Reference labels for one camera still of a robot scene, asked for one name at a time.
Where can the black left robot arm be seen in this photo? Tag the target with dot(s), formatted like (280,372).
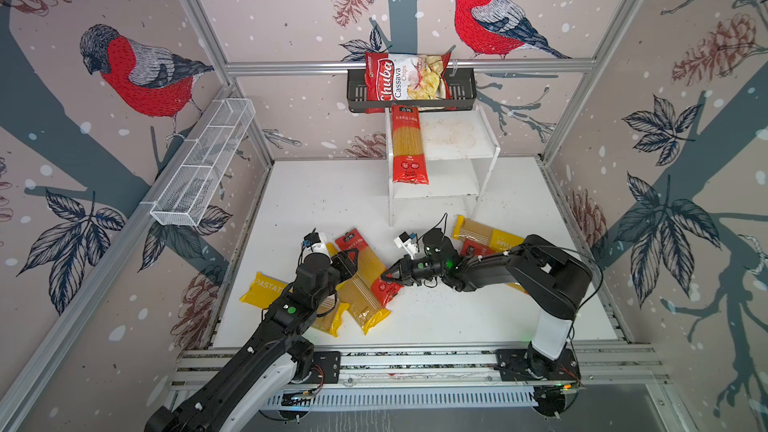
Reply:
(276,354)

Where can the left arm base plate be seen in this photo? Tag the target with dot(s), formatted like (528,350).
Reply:
(323,368)

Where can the yellow spaghetti bag lower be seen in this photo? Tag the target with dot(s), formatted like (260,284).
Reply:
(264,290)

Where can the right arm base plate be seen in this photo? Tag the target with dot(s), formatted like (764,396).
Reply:
(524,365)

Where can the red cassava chips bag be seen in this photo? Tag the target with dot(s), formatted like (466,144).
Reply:
(406,77)

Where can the white wire mesh basket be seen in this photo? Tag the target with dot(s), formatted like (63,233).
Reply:
(192,187)

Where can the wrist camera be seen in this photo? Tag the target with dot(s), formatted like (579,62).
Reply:
(409,242)
(315,242)

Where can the white two-tier shelf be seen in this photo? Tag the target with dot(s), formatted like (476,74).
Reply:
(461,151)

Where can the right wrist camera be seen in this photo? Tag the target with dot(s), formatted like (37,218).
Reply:
(409,242)

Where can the yellow spaghetti bag upper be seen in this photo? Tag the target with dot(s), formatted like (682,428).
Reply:
(364,308)

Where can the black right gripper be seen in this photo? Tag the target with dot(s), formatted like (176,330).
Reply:
(405,272)

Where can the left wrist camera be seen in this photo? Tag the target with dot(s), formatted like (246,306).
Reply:
(315,242)

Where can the black wall basket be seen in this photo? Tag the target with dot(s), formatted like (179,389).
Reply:
(454,91)

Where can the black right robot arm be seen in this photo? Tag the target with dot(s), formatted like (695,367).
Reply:
(555,280)

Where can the red spaghetti bag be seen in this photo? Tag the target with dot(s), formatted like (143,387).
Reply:
(471,248)
(369,266)
(409,162)

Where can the aluminium mounting rail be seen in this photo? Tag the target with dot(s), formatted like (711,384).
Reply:
(600,363)

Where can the yellow spaghetti bag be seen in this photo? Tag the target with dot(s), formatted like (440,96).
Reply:
(264,290)
(364,308)
(484,236)

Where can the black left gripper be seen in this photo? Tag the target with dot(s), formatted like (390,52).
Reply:
(344,264)

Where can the yellow spaghetti bag right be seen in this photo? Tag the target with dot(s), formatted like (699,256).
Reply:
(484,236)

